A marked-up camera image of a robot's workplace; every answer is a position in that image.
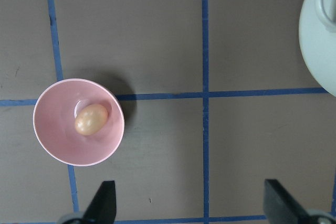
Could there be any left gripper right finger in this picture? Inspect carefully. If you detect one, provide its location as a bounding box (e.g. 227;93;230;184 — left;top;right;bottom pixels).
264;179;335;224

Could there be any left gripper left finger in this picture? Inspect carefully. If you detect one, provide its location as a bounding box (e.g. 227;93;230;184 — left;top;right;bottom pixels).
59;180;116;223

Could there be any brown egg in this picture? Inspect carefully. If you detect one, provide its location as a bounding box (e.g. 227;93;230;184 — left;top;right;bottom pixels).
75;104;108;136

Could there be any mint green cooking pot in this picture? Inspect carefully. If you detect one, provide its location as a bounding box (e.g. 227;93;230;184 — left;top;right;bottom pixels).
299;0;335;96

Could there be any pink bowl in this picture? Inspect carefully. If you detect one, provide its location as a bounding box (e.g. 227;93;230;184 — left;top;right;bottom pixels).
33;79;125;166

